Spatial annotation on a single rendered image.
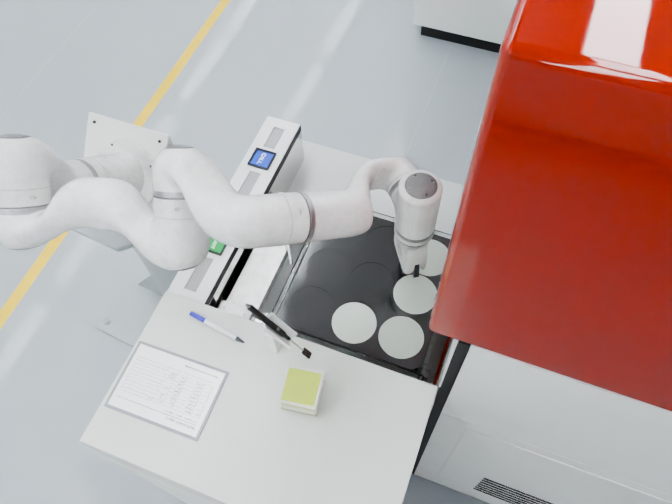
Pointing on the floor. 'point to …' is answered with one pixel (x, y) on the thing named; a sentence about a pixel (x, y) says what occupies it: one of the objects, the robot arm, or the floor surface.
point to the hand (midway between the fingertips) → (408, 266)
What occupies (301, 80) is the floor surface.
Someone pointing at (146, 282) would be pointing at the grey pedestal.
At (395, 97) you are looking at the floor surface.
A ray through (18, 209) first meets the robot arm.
